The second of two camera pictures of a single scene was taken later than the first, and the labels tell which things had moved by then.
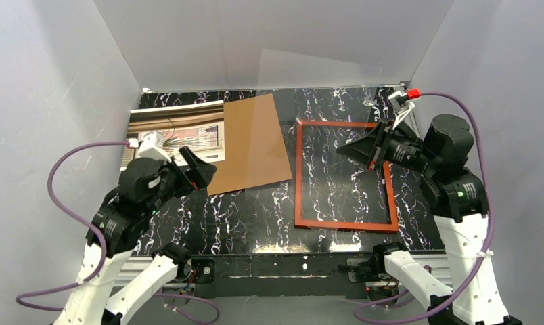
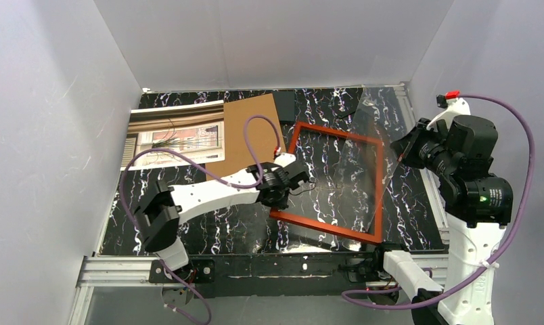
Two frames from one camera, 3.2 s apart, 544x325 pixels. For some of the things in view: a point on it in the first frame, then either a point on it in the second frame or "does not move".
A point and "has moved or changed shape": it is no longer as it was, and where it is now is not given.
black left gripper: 193,174 → 293,178
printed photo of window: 199,126 does not move
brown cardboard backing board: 255,153 does not move
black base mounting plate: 285,275 does not move
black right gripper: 379,146 → 412,146
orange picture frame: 392,227 has moved or changed shape
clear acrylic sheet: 331,95 → 380,118
